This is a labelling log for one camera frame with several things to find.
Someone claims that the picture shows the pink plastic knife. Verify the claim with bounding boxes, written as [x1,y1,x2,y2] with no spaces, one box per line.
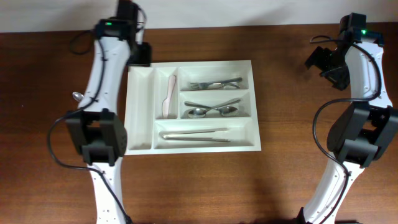
[162,75,177,119]

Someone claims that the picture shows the steel fork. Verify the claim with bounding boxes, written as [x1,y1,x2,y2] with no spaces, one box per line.
[189,77,243,90]
[208,82,241,90]

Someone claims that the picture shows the small steel teaspoon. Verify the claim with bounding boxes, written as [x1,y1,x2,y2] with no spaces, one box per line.
[72,92,84,102]

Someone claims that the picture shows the large steel spoon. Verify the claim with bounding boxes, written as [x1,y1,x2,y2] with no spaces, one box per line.
[184,98,241,118]
[184,101,239,118]

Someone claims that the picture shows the steel kitchen tongs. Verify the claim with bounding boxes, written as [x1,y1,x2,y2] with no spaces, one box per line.
[160,128,231,142]

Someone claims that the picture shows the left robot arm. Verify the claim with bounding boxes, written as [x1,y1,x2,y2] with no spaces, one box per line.
[65,1,152,223]

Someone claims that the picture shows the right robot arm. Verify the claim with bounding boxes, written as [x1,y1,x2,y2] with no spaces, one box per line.
[293,12,397,223]

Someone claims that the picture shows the white plastic cutlery tray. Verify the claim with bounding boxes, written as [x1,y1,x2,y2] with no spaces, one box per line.
[124,60,261,156]

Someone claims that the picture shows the right black cable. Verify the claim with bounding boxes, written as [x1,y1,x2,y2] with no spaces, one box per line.
[309,34,383,224]

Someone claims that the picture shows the black cable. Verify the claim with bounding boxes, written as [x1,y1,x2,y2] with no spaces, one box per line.
[309,34,383,224]
[46,6,147,224]

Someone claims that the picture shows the left black cable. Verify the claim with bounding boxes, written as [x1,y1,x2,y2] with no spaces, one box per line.
[46,6,147,224]

